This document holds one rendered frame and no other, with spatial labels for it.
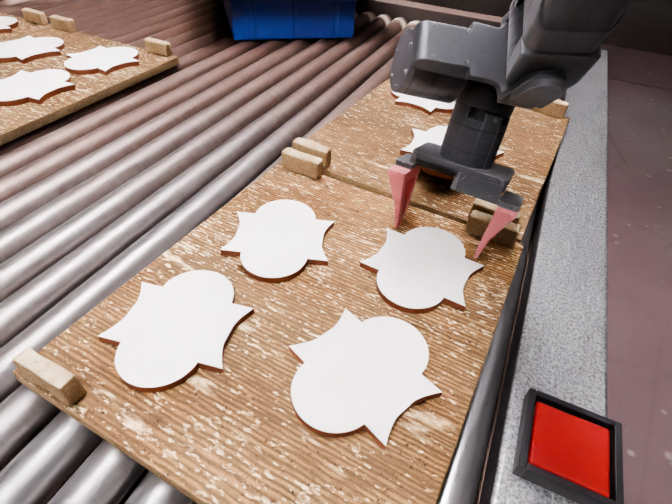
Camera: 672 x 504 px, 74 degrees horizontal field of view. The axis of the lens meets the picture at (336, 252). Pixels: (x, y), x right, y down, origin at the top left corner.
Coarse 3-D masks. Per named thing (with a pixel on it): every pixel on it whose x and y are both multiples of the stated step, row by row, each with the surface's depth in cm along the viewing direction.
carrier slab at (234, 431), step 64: (256, 192) 59; (320, 192) 59; (192, 256) 49; (512, 256) 52; (256, 320) 43; (320, 320) 43; (448, 320) 44; (192, 384) 38; (256, 384) 38; (448, 384) 39; (128, 448) 33; (192, 448) 34; (256, 448) 34; (320, 448) 34; (448, 448) 35
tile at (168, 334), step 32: (160, 288) 44; (192, 288) 44; (224, 288) 45; (128, 320) 41; (160, 320) 41; (192, 320) 42; (224, 320) 42; (128, 352) 39; (160, 352) 39; (192, 352) 39; (128, 384) 37; (160, 384) 36
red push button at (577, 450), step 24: (552, 408) 39; (552, 432) 37; (576, 432) 37; (600, 432) 37; (528, 456) 36; (552, 456) 36; (576, 456) 36; (600, 456) 36; (576, 480) 34; (600, 480) 34
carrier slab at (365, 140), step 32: (384, 96) 84; (352, 128) 74; (384, 128) 74; (416, 128) 75; (512, 128) 77; (544, 128) 78; (352, 160) 66; (384, 160) 67; (512, 160) 69; (544, 160) 69; (384, 192) 61; (416, 192) 61; (448, 192) 61; (512, 192) 62
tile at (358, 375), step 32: (352, 320) 43; (384, 320) 43; (320, 352) 40; (352, 352) 40; (384, 352) 40; (416, 352) 40; (320, 384) 37; (352, 384) 38; (384, 384) 38; (416, 384) 38; (320, 416) 35; (352, 416) 35; (384, 416) 36; (384, 448) 34
